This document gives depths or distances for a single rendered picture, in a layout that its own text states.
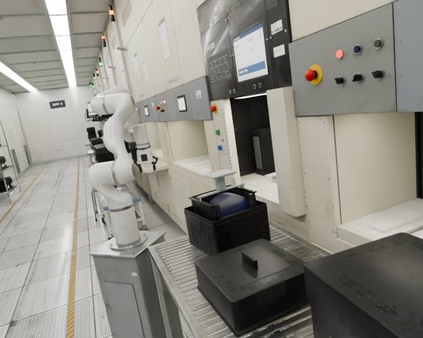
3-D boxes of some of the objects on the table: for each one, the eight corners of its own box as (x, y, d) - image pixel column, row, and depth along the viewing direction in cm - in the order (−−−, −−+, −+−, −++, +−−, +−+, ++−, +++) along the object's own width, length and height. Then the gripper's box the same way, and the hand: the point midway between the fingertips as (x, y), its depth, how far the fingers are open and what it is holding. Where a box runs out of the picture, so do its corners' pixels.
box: (311, 361, 75) (300, 263, 70) (405, 321, 83) (402, 230, 78) (424, 497, 48) (420, 353, 43) (550, 419, 56) (558, 289, 51)
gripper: (156, 143, 217) (161, 168, 221) (132, 147, 218) (137, 172, 222) (154, 145, 210) (159, 171, 213) (129, 149, 211) (133, 174, 215)
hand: (148, 170), depth 217 cm, fingers open, 8 cm apart
